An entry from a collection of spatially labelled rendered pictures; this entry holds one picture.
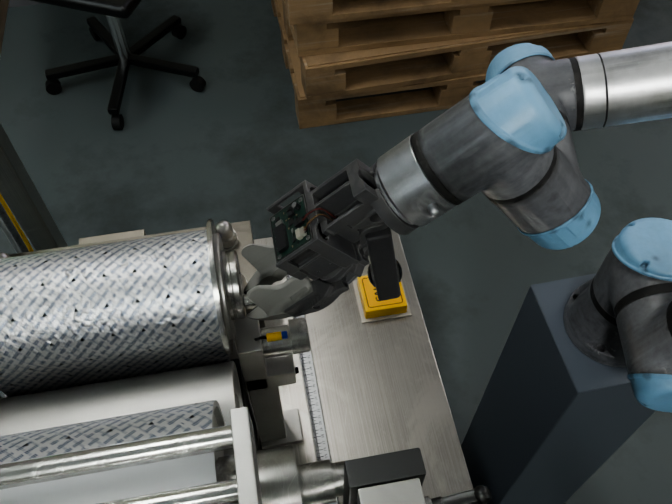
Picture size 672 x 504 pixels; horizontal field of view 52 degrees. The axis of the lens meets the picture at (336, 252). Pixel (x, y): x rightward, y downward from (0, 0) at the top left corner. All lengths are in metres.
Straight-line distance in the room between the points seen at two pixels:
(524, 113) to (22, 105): 2.62
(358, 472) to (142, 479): 0.14
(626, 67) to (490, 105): 0.21
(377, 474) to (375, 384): 0.62
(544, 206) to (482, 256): 1.71
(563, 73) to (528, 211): 0.17
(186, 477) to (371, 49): 2.19
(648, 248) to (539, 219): 0.38
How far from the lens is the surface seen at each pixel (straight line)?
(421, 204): 0.60
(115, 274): 0.70
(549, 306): 1.18
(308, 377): 1.07
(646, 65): 0.75
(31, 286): 0.72
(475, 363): 2.12
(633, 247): 1.00
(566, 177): 0.64
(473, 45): 2.62
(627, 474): 2.11
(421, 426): 1.05
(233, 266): 0.71
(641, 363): 0.96
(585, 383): 1.13
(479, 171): 0.58
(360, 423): 1.04
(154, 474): 0.47
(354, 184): 0.60
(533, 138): 0.57
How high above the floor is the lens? 1.87
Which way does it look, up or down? 55 degrees down
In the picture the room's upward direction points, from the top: straight up
